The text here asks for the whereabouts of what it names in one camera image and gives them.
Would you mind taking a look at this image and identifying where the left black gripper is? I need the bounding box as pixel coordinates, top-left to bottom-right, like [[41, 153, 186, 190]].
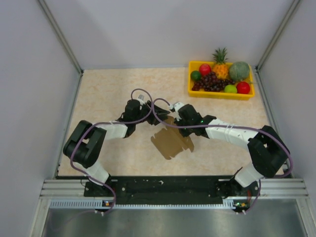
[[133, 100, 170, 125]]

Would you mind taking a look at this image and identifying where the brown cardboard box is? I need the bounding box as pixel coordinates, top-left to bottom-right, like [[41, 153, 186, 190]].
[[151, 125, 195, 160]]

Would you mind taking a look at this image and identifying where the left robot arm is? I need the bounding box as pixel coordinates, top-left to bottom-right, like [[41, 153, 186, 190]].
[[63, 99, 170, 196]]

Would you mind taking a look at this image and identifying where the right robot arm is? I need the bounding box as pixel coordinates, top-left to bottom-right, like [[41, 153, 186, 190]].
[[171, 102, 290, 196]]

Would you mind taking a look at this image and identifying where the purple grape bunch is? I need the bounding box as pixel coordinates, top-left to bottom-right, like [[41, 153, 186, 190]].
[[192, 72, 235, 92]]

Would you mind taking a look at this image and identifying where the dark green lime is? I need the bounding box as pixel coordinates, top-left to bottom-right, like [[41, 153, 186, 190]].
[[190, 70, 201, 81]]

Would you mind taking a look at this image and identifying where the light green lime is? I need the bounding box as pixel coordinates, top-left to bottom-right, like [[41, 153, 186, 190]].
[[224, 84, 237, 94]]

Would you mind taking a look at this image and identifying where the red apple back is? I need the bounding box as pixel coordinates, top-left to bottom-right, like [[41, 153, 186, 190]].
[[198, 64, 212, 76]]

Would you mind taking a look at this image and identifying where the red apple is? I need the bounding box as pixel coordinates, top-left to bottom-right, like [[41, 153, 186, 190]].
[[236, 81, 251, 94], [198, 64, 212, 76]]

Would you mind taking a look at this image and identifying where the yellow plastic tray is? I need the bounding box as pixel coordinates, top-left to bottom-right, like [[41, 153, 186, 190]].
[[187, 61, 255, 100]]

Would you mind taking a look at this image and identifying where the pineapple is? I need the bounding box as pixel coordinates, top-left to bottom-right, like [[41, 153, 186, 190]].
[[212, 47, 229, 79]]

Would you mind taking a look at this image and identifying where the red apple front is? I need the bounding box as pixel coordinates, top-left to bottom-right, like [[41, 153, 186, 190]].
[[236, 81, 251, 94]]

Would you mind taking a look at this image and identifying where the green melon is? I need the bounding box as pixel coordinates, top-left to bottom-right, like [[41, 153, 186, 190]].
[[229, 61, 250, 82]]

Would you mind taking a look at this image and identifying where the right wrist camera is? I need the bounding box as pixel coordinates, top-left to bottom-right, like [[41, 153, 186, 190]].
[[169, 102, 184, 120]]

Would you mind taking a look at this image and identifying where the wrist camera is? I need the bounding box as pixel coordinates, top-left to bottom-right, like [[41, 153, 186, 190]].
[[137, 94, 145, 104], [169, 102, 184, 120]]

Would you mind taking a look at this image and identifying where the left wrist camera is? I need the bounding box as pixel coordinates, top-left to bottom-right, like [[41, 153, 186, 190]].
[[137, 94, 145, 104]]

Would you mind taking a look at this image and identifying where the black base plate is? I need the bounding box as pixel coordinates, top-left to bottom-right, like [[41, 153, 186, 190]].
[[83, 176, 259, 205]]

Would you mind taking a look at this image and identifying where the white cable duct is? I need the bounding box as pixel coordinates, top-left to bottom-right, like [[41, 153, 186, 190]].
[[50, 199, 236, 210]]

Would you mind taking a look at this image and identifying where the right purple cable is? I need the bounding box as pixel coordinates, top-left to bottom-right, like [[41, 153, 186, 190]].
[[151, 98, 294, 215]]

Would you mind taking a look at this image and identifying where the aluminium frame rail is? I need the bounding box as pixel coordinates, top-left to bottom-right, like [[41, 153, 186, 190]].
[[40, 178, 309, 199]]

